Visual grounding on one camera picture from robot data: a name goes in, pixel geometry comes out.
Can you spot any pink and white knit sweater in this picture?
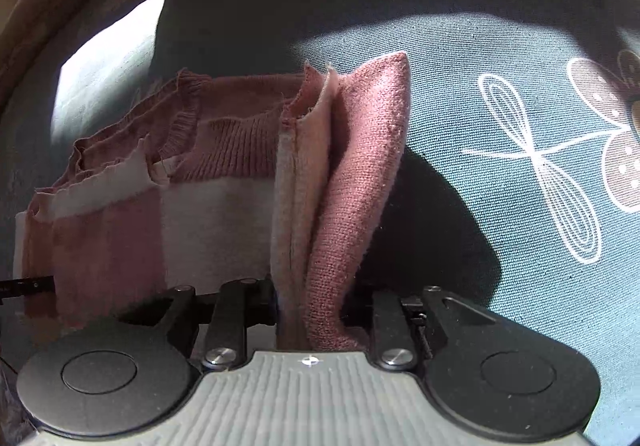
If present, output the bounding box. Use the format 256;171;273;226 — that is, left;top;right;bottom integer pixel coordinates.
14;52;410;351

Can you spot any blue floral bed sheet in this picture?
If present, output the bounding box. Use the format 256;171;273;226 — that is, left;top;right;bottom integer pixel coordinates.
1;0;639;445

